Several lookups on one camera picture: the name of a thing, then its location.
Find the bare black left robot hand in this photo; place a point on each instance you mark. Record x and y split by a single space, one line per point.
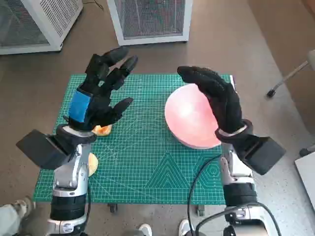
98 103

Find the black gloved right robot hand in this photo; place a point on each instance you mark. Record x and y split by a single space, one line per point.
226 103

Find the rectangular toy bread slice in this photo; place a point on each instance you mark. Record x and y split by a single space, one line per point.
103 130

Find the pink bowl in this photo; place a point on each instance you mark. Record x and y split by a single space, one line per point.
189 115

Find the round toy bread bun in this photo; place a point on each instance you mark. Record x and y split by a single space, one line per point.
94 164

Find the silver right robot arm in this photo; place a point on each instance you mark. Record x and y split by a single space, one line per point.
238 186

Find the green cutting mat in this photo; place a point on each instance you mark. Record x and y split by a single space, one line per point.
137 147

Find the grey office chair leg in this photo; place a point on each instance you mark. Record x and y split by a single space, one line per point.
288 77

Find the black chair caster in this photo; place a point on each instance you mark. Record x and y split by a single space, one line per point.
306 152

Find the white mesh door cabinet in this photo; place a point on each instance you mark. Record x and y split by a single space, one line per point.
150 19

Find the white cabinet with vent panel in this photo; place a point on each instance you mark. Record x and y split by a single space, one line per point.
37 22

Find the black table caster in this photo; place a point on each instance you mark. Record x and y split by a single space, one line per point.
200 211
113 208

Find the white side table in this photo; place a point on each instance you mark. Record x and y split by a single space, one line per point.
306 177

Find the person's shoe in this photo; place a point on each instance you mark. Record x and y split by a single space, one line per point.
23 205

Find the white shoe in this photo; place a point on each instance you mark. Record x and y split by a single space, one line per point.
184 227
146 229

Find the person's leg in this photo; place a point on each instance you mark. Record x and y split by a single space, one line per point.
8 221

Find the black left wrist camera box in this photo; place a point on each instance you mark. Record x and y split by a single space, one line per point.
41 150

